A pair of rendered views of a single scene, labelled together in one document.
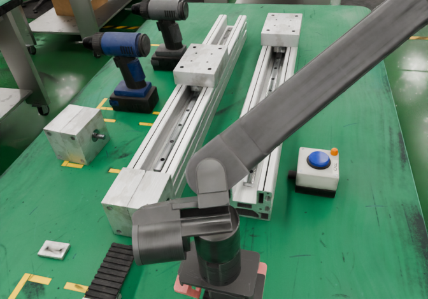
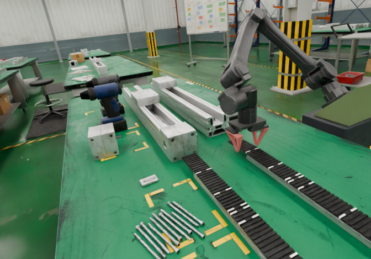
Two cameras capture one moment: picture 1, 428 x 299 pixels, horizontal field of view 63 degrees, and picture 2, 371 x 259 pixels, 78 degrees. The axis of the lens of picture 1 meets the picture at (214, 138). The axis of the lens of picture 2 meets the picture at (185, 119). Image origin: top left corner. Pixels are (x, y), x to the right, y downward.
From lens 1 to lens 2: 61 cm
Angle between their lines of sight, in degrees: 37
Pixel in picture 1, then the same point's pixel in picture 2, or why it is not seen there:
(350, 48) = (246, 35)
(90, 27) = not seen: outside the picture
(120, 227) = (176, 154)
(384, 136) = not seen: hidden behind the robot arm
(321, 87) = (247, 45)
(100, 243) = (169, 168)
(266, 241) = not seen: hidden behind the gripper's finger
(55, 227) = (135, 176)
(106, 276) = (195, 164)
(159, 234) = (238, 94)
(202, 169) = (239, 66)
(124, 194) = (174, 132)
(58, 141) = (98, 143)
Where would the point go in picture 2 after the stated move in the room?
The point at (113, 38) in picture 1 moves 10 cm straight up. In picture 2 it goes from (102, 86) to (96, 63)
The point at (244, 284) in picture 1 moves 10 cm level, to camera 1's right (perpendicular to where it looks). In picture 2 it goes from (260, 119) to (276, 110)
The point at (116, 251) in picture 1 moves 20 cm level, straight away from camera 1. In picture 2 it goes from (187, 157) to (134, 151)
